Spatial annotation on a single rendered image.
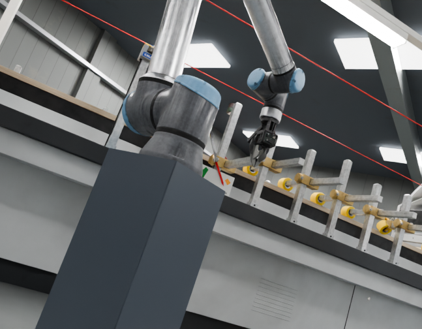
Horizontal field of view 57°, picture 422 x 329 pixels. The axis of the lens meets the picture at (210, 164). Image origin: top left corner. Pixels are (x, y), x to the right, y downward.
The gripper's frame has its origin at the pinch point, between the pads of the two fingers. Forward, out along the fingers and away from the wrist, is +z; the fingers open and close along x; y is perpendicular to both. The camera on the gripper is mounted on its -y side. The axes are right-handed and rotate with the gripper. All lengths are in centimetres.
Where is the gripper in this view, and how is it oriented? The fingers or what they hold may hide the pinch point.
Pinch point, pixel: (254, 164)
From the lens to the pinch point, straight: 166.9
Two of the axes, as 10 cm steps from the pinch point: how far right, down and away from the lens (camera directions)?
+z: -3.1, 9.2, -2.4
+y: 3.8, -1.1, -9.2
